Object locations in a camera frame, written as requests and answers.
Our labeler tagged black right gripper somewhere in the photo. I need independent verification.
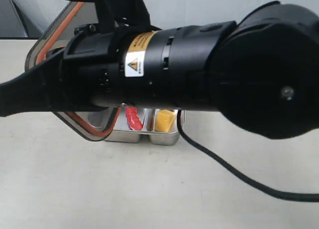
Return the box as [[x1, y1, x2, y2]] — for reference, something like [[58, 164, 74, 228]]
[[0, 25, 130, 117]]

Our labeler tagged dark transparent box lid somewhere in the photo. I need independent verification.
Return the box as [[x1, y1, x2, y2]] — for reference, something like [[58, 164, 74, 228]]
[[24, 1, 123, 142]]

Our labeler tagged red toy sausage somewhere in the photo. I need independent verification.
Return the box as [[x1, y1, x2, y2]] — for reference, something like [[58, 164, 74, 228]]
[[125, 107, 143, 131]]

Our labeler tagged yellow toy cheese wedge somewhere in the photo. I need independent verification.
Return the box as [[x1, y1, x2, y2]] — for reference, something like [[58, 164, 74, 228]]
[[155, 110, 176, 133]]

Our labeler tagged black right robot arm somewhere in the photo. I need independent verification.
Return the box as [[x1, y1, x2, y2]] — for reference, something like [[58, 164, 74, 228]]
[[0, 1, 319, 139]]

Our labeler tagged stainless steel lunch box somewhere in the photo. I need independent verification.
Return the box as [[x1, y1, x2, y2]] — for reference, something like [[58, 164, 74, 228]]
[[87, 107, 186, 146]]

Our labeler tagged white backdrop cloth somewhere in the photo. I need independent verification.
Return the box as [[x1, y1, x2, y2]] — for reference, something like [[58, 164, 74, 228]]
[[0, 0, 319, 39]]

